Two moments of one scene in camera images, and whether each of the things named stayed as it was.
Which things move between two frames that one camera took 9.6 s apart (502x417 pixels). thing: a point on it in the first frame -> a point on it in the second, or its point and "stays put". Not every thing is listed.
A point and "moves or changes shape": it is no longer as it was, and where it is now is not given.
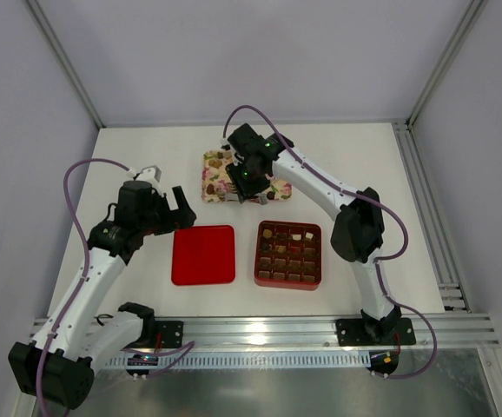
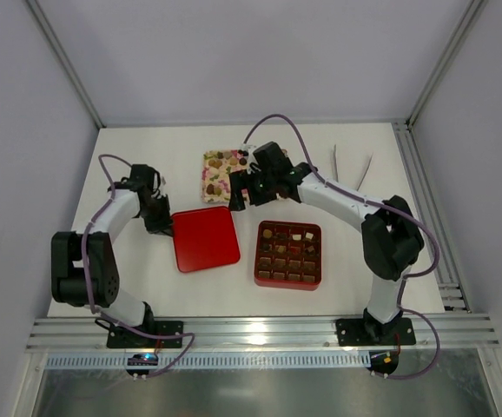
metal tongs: x=260 y=197 moves or changes shape
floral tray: x=216 y=185 stays put
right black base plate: x=356 y=333 stays put
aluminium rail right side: x=452 y=294 stays put
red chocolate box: x=288 y=255 stays put
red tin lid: x=203 y=254 moves or changes shape
